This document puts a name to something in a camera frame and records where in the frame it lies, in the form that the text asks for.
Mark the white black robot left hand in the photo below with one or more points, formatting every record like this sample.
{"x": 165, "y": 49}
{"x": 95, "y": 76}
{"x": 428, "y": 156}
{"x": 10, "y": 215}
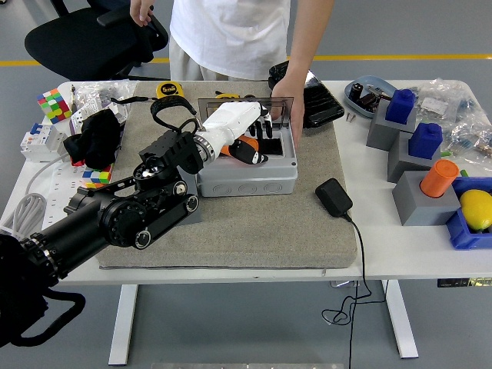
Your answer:
{"x": 230, "y": 121}

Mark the person's right hand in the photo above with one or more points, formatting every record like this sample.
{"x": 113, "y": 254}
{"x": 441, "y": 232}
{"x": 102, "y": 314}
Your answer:
{"x": 140, "y": 9}

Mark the person's left hand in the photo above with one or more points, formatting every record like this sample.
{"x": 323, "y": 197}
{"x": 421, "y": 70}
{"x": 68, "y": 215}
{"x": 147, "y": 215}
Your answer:
{"x": 294, "y": 88}

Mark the orange cylinder battery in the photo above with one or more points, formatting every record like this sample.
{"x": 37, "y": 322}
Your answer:
{"x": 438, "y": 180}
{"x": 251, "y": 143}

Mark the grey junction box with lid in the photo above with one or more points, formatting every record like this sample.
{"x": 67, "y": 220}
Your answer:
{"x": 250, "y": 184}

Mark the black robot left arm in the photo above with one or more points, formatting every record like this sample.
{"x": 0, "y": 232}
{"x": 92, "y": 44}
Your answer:
{"x": 115, "y": 219}

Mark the person's left forearm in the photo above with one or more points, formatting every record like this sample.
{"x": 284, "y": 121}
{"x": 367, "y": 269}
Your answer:
{"x": 307, "y": 38}

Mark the black shiny wrapped case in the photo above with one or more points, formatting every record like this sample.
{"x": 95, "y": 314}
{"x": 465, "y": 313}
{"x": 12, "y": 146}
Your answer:
{"x": 323, "y": 107}

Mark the black cylinder capacitor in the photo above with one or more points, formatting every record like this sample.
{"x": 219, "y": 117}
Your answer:
{"x": 356, "y": 90}

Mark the black office chair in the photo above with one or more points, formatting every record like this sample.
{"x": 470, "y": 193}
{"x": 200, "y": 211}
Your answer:
{"x": 84, "y": 42}

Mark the yellow square tape measure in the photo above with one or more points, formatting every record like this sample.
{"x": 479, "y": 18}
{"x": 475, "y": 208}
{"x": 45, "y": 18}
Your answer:
{"x": 169, "y": 90}

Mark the brown capacitors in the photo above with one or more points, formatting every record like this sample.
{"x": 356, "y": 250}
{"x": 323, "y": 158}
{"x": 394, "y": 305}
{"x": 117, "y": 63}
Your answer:
{"x": 367, "y": 100}

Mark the blue-grey oval dish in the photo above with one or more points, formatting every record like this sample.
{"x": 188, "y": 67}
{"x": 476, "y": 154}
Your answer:
{"x": 374, "y": 81}

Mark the person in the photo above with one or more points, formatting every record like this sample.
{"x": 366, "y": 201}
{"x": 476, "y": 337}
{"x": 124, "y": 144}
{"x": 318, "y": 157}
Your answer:
{"x": 230, "y": 34}

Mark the grey square holder block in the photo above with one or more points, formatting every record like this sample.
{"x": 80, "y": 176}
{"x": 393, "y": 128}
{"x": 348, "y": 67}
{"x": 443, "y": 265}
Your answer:
{"x": 378, "y": 132}
{"x": 399, "y": 161}
{"x": 197, "y": 217}
{"x": 415, "y": 207}

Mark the clear bag with small parts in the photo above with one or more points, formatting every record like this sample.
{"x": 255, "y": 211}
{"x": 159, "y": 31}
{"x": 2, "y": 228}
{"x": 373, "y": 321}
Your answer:
{"x": 96, "y": 94}

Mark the blue bottle-shaped block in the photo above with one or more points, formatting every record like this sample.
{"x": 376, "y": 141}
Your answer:
{"x": 424, "y": 142}
{"x": 399, "y": 107}

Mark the thin metal pen tool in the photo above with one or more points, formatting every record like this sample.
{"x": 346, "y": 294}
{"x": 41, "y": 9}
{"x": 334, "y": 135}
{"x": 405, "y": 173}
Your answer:
{"x": 73, "y": 98}

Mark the black power adapter plug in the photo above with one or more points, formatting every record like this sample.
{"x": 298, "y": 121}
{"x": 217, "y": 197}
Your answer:
{"x": 333, "y": 198}

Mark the grey-brown mat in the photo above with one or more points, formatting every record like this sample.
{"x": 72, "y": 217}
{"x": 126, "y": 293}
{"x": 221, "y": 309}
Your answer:
{"x": 269, "y": 238}

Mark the large colourful puzzle cube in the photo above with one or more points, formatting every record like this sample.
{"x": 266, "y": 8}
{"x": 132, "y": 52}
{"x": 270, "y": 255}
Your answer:
{"x": 54, "y": 105}

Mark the black cloth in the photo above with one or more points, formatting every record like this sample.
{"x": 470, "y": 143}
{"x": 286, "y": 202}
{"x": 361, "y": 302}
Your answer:
{"x": 94, "y": 138}

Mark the small colourful puzzle cube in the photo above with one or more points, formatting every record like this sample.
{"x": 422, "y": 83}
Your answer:
{"x": 98, "y": 177}

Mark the clear plastic parts bag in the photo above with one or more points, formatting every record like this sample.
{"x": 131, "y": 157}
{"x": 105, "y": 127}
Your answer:
{"x": 473, "y": 138}
{"x": 442, "y": 100}

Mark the white circuit breaker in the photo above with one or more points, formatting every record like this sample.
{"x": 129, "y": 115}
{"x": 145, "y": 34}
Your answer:
{"x": 38, "y": 140}

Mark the white power strip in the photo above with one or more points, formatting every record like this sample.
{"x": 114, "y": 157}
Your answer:
{"x": 57, "y": 184}

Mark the yellow toy fruit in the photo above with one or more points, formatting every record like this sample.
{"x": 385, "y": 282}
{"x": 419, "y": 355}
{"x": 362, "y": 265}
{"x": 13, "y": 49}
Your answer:
{"x": 476, "y": 209}

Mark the blue plastic bin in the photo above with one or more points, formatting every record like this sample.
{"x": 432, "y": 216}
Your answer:
{"x": 461, "y": 234}

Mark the white table leg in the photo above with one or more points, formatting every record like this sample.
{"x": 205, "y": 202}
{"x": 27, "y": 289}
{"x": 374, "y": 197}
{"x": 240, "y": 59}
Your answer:
{"x": 123, "y": 323}
{"x": 401, "y": 323}

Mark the black table control panel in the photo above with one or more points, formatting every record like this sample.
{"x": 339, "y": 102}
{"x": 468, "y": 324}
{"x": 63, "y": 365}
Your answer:
{"x": 461, "y": 283}

